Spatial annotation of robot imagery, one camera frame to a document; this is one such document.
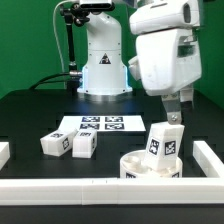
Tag white round stool seat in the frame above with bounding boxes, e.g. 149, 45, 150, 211
120, 150, 183, 178

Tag white marker sheet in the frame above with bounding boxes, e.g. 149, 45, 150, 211
59, 115, 145, 132

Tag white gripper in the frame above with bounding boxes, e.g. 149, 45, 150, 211
129, 29, 202, 125

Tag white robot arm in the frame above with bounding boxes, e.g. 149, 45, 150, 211
81, 0, 201, 125

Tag white front border rail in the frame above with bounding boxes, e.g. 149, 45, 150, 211
0, 178, 224, 206

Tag white left border rail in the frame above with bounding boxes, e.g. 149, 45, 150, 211
0, 142, 10, 170

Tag black camera stand pole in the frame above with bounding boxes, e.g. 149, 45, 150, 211
60, 3, 89, 92

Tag white cable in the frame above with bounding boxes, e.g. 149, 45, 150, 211
52, 0, 74, 73

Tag black cables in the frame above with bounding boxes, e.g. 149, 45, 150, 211
29, 73, 81, 90

